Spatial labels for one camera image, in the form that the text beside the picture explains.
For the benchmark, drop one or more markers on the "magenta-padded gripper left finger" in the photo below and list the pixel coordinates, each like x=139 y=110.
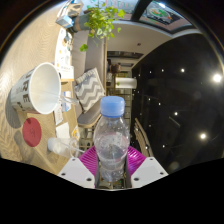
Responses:
x=75 y=171

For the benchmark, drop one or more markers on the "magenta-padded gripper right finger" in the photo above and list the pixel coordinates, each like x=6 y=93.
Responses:
x=148 y=171

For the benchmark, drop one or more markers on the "clear blue-capped water bottle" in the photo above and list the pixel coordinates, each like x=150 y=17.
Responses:
x=111 y=140

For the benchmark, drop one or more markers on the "clear plastic cup with straw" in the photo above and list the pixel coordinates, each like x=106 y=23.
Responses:
x=58 y=145

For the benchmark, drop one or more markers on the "white paper napkin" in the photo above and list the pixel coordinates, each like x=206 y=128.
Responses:
x=62 y=130

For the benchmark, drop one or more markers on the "flat round red coaster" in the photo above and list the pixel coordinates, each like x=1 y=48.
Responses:
x=31 y=131

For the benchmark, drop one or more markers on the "grey chevron cushion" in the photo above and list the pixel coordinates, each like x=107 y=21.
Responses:
x=88 y=90

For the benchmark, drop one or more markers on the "white printed mug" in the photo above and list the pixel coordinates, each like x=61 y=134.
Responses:
x=43 y=88

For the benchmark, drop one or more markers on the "person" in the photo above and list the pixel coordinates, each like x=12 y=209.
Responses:
x=116 y=68

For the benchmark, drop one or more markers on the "group of ceiling lights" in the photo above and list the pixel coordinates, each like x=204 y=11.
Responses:
x=217 y=78

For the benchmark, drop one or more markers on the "grey curved sofa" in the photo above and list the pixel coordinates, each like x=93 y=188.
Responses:
x=96 y=57

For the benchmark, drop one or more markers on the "printed menu leaflet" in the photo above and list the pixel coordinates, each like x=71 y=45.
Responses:
x=61 y=50

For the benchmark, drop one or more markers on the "potted green plant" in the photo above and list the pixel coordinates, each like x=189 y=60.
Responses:
x=100 y=23

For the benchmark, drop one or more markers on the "small blue box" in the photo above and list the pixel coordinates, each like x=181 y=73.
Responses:
x=64 y=21

